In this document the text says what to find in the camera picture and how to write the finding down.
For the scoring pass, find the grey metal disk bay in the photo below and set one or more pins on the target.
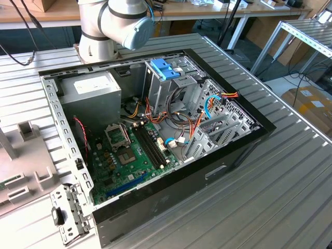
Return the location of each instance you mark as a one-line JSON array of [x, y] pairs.
[[203, 150]]

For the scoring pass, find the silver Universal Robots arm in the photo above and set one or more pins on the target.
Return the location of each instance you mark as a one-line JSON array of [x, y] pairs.
[[96, 26]]

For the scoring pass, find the grey power supply unit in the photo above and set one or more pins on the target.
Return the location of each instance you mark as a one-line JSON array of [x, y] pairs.
[[90, 103]]

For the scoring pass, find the large brown cardboard box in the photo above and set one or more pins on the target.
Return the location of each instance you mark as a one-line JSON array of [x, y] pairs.
[[259, 31]]

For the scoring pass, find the grey parts rack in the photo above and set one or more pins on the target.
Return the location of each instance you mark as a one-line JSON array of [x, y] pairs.
[[26, 158]]

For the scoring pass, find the black RAM slot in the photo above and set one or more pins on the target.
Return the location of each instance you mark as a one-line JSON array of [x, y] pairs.
[[152, 145], [149, 145], [155, 145], [145, 145]]

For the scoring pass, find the green motherboard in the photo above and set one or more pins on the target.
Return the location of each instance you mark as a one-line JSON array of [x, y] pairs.
[[124, 176]]

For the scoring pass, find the black open PC case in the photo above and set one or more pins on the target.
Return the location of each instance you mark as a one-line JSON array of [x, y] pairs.
[[181, 197]]

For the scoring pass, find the CPU socket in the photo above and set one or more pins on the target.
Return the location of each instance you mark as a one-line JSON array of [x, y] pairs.
[[126, 157]]

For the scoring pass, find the grey metal drive cage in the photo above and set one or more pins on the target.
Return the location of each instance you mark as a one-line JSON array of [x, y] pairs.
[[155, 90]]

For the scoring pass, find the labelled brown cardboard box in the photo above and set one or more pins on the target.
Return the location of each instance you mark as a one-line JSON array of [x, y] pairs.
[[311, 103]]

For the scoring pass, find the wooden desk white frame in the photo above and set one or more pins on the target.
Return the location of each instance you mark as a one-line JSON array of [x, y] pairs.
[[207, 11]]

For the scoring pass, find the blue plastic drive latch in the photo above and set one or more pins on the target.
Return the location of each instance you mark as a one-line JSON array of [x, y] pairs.
[[162, 68]]

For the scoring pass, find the small brown cardboard box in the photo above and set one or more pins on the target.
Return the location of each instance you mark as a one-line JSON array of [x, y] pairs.
[[39, 4]]

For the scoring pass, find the blue expansion slot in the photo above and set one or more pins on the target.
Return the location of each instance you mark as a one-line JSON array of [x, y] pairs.
[[127, 185]]

